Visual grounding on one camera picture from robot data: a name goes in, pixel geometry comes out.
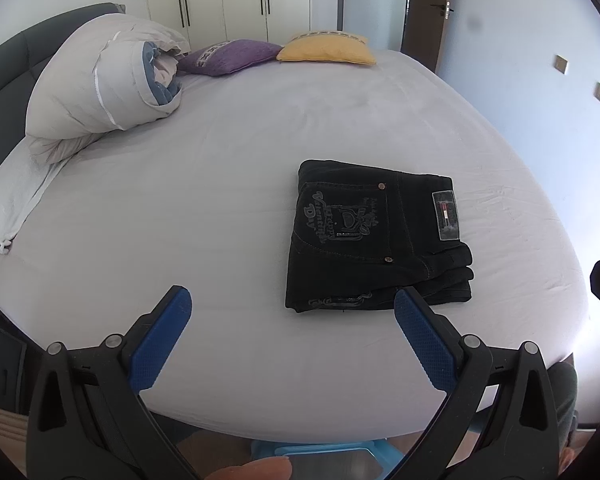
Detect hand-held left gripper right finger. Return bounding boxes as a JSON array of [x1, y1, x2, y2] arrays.
[[387, 287, 573, 480]]

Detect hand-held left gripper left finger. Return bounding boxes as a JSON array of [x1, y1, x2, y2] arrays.
[[25, 285, 201, 480]]

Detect black denim pants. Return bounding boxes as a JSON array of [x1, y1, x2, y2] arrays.
[[285, 159, 476, 313]]

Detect person's left hand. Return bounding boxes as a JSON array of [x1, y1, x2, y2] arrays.
[[202, 457, 293, 480]]

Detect bed with white sheet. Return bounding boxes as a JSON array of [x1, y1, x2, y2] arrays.
[[0, 47, 591, 436]]

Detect blue plastic stool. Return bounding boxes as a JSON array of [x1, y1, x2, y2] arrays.
[[250, 437, 406, 480]]

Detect dark nightstand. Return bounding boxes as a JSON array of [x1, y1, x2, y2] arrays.
[[0, 305, 28, 416]]

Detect white pillow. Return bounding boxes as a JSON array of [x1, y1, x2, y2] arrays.
[[0, 135, 66, 256]]

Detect rolled grey duvet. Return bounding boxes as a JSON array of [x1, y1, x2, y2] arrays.
[[25, 14, 191, 166]]

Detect purple pillow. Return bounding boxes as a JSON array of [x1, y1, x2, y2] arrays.
[[177, 39, 283, 77]]

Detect yellow pillow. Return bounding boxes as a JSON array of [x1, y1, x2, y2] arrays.
[[276, 30, 377, 66]]

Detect brown wooden door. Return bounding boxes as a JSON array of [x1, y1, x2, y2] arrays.
[[402, 0, 458, 73]]

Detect dark grey headboard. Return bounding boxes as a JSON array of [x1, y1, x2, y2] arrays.
[[0, 2, 126, 196]]

